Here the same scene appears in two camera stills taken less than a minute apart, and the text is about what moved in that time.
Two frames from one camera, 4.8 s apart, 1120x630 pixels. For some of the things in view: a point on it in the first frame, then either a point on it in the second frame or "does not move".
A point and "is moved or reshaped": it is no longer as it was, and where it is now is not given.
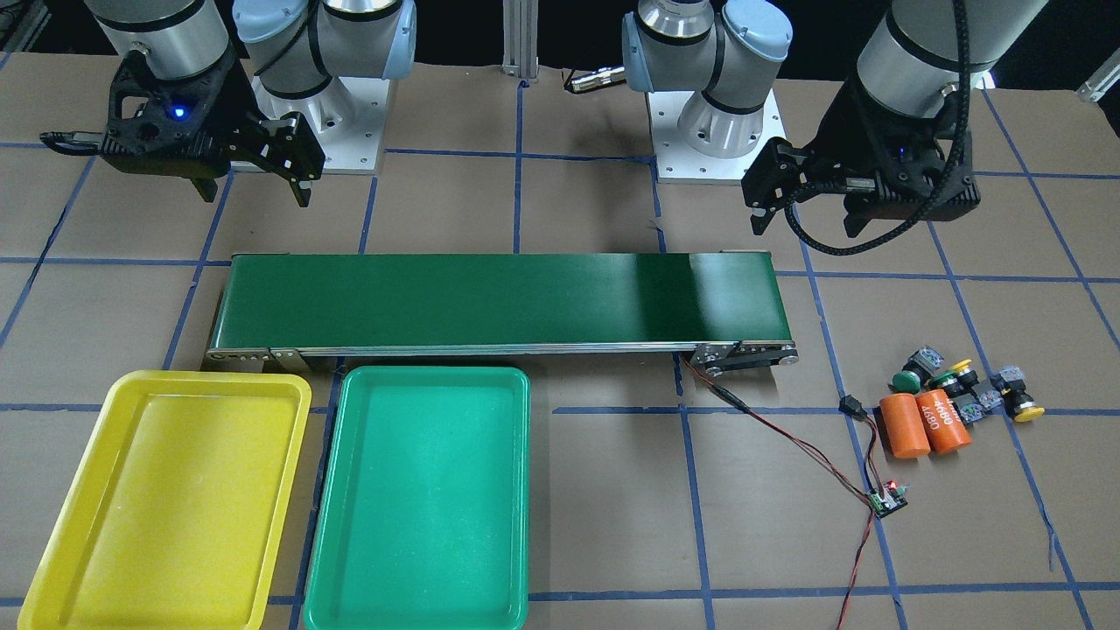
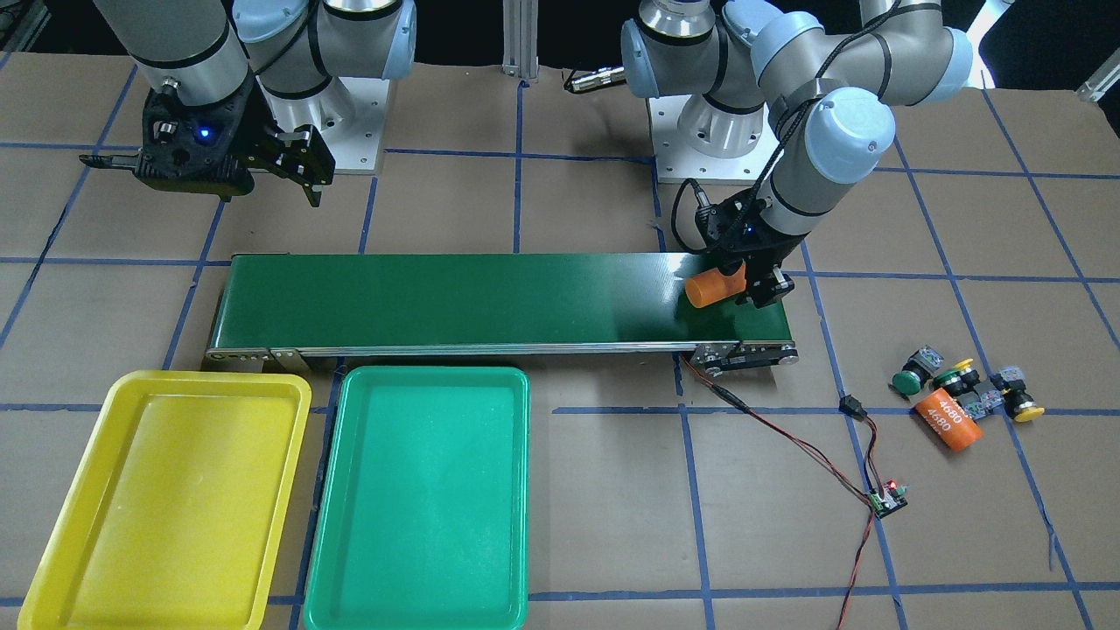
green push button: [920, 367] does not move
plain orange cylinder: [905, 425] -> [714, 285]
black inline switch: [850, 404] does not move
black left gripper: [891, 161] -> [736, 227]
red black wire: [871, 500] does not move
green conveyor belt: [724, 309] does not move
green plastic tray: [423, 518] does not move
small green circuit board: [889, 498] does not move
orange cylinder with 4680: [946, 430] is moved or reshaped
